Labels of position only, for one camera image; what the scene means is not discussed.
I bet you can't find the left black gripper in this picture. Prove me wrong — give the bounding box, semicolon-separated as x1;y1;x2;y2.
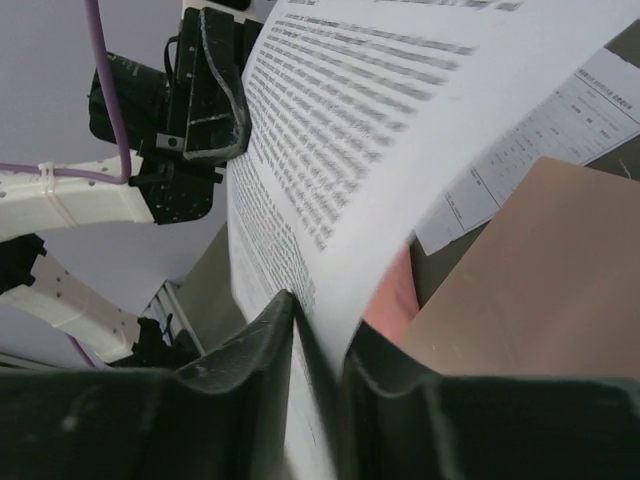
129;7;249;225

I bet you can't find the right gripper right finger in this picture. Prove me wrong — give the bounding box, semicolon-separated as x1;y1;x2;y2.
294;299;640;480

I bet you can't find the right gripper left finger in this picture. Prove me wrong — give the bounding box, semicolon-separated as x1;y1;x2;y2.
1;291;295;479

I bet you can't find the white text document sheet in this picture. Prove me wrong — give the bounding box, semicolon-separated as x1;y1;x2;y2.
225;0;640;480

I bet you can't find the beige paper folder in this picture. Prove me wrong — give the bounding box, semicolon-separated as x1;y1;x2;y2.
400;158;639;378

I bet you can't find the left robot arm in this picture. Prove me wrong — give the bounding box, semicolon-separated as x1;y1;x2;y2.
1;2;253;369

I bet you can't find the pink folded cloth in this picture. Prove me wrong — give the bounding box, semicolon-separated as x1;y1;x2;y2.
362;247;420;344

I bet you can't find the white table form sheet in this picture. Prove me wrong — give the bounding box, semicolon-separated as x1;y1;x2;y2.
416;48;639;255

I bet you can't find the aluminium front rail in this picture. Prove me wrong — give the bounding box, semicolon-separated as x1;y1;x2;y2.
142;281;205;356

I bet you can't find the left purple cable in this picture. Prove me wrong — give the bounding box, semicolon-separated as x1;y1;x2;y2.
0;0;135;369

